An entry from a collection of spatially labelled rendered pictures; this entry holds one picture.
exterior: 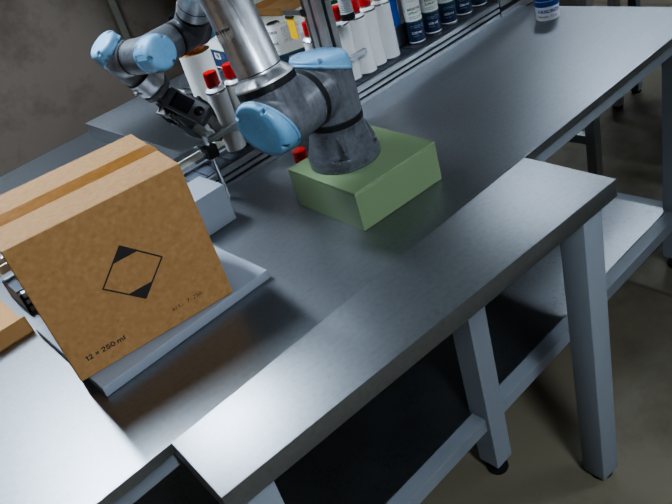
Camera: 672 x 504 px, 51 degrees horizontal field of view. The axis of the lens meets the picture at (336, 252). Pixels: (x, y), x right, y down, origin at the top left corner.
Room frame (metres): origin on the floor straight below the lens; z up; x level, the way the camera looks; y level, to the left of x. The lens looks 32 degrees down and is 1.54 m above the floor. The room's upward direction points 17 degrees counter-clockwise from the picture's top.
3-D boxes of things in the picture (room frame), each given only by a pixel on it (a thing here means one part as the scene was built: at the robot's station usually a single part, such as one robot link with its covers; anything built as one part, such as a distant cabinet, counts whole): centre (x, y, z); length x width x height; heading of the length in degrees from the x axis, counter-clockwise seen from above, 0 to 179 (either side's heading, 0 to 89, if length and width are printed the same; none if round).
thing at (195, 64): (1.97, 0.21, 1.03); 0.09 x 0.09 x 0.30
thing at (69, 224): (1.13, 0.39, 0.99); 0.30 x 0.24 x 0.27; 115
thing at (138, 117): (2.22, 0.13, 0.86); 0.80 x 0.67 x 0.05; 124
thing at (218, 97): (1.67, 0.16, 0.98); 0.05 x 0.05 x 0.20
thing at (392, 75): (1.78, -0.01, 0.85); 1.65 x 0.11 x 0.05; 124
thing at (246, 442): (1.26, 0.08, 0.81); 0.90 x 0.90 x 0.04; 30
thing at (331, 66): (1.35, -0.07, 1.09); 0.13 x 0.12 x 0.14; 133
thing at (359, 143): (1.35, -0.08, 0.97); 0.15 x 0.15 x 0.10
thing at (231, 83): (1.69, 0.11, 0.98); 0.05 x 0.05 x 0.20
